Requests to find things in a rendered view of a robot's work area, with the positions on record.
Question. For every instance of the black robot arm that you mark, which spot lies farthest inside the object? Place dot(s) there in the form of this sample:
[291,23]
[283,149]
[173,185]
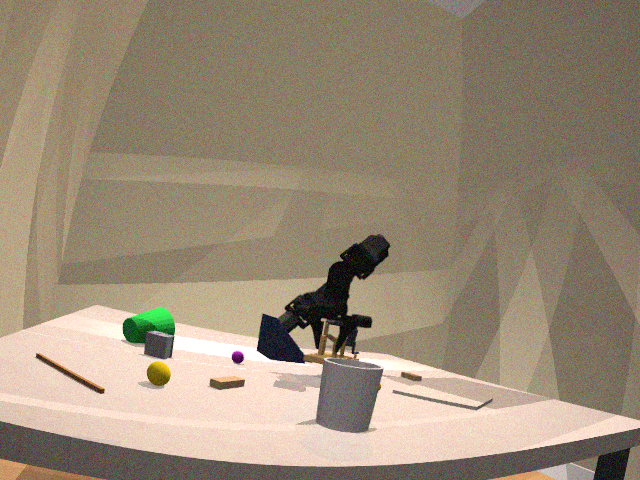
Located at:
[361,259]

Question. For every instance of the grey cylinder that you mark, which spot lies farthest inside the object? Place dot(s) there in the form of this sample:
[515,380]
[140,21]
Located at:
[347,394]

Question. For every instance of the green cylinder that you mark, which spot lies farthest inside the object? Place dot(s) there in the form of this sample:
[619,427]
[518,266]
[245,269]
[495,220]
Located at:
[136,327]

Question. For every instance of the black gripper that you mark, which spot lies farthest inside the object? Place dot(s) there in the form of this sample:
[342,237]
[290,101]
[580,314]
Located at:
[349,322]

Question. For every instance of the brown thin wooden stick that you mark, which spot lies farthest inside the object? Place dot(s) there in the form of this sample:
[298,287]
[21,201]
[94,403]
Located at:
[71,374]

